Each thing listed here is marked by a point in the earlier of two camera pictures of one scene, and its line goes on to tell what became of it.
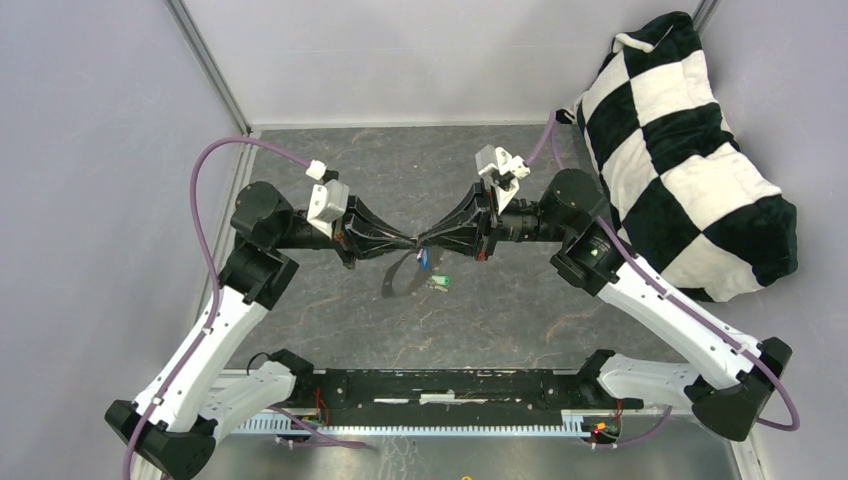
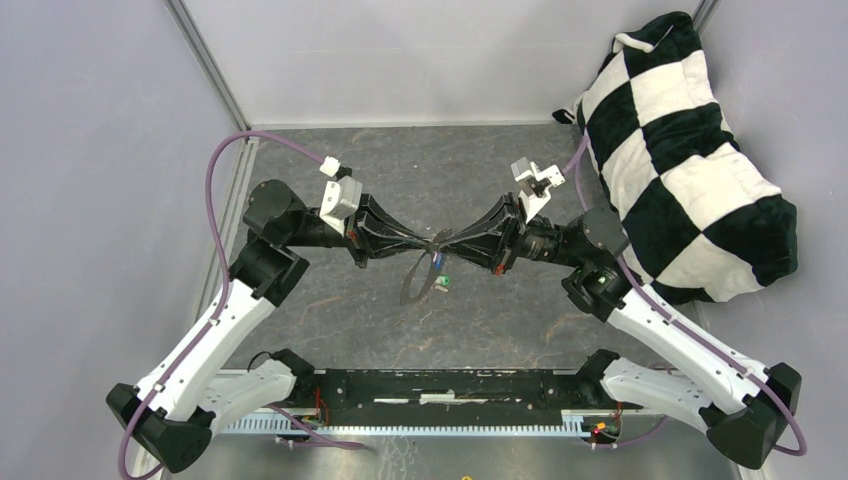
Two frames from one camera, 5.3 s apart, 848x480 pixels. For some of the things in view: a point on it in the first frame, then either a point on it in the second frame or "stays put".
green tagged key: (439, 282) stays put
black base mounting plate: (325, 390) stays put
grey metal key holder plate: (405, 277) -> (406, 297)
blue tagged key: (424, 258) -> (437, 259)
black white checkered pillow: (680, 185) stays put
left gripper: (354, 234) stays put
